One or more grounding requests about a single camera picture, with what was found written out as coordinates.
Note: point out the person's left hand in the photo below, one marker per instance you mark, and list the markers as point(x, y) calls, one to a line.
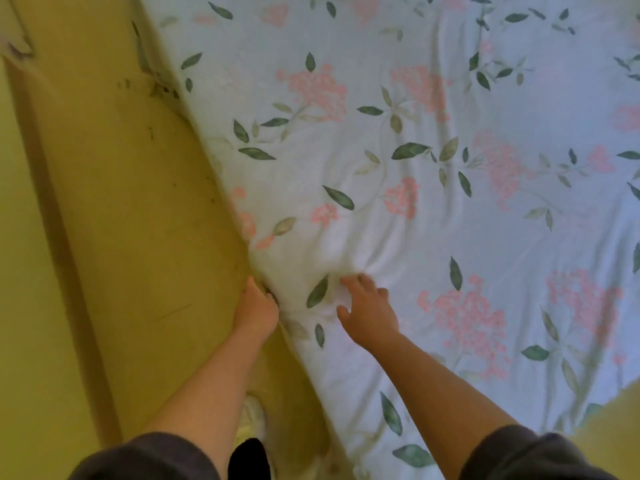
point(255, 312)

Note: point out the person's right hand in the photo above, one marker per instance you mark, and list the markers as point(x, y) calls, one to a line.
point(370, 314)

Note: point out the floral leaf print bed sheet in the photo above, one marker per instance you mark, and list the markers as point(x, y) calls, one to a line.
point(450, 169)

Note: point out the person's right forearm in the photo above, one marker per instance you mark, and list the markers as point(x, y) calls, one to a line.
point(440, 404)

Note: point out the person's left forearm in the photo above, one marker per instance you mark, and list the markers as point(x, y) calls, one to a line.
point(205, 404)

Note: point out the person's white left shoe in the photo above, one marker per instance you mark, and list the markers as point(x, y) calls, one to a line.
point(252, 417)

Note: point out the person's black trousers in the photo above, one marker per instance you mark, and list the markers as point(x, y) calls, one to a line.
point(250, 462)

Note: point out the dark grey left sleeve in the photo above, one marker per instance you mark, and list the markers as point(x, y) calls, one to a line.
point(145, 457)

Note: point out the dark grey sleeve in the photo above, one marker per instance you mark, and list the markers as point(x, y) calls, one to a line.
point(145, 457)
point(530, 457)

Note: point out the dark grey right sleeve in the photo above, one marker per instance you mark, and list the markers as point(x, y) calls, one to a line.
point(530, 457)

